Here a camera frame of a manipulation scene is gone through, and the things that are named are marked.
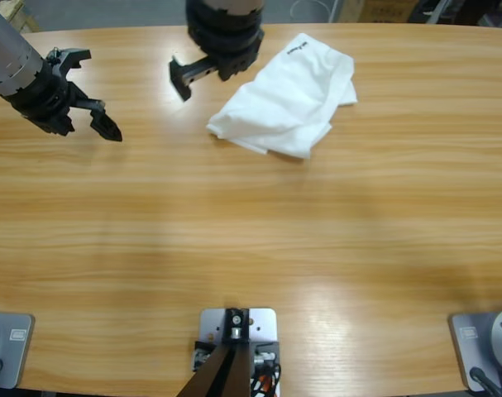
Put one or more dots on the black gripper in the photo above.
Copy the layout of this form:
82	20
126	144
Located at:
44	99
228	37

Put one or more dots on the white T-shirt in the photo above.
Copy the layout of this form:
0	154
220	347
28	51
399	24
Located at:
292	103

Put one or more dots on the light wooden pallet stack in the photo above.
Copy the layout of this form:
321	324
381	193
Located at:
21	14

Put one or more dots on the dark post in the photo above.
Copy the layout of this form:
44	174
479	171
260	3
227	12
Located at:
228	372

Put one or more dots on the dark grey chair base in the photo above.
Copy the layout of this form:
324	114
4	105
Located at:
500	14

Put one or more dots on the white mount block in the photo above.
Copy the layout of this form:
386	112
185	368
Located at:
263	326

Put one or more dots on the light brown cardboard box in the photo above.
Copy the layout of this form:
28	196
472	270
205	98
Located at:
350	10

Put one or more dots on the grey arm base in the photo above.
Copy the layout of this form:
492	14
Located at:
469	343
10	351

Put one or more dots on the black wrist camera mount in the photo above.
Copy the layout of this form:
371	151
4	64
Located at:
70	58

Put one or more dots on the dark brown cardboard box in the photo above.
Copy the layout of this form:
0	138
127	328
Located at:
385	8

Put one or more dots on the grey metal stand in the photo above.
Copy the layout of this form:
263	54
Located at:
436	10

